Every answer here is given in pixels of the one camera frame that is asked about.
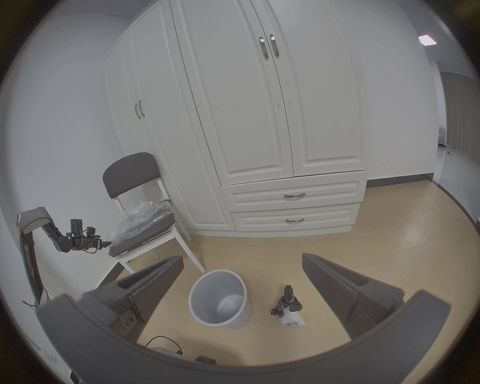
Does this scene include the white printed wrapper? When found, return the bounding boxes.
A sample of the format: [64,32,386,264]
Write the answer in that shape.
[277,305,305,326]

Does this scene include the white trash bin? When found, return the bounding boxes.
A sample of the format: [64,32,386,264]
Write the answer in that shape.
[188,268,253,330]

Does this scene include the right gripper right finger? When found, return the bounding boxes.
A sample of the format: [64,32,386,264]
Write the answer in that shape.
[302,253,406,342]

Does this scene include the white wardrobe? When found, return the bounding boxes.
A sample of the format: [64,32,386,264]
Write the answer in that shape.
[105,0,370,238]

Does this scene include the black cable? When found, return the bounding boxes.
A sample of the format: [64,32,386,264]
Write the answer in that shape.
[144,335,184,355]

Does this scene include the black plastic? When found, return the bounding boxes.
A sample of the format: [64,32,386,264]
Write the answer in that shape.
[271,285,303,316]

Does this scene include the white chair grey cushions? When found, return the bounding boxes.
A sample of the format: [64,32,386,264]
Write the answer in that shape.
[102,152,207,274]

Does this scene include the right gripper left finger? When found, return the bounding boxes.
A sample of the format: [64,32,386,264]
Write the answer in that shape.
[78,256,184,340]

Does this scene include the clear plastic bag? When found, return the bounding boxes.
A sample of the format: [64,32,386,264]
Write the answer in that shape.
[110,200,173,246]

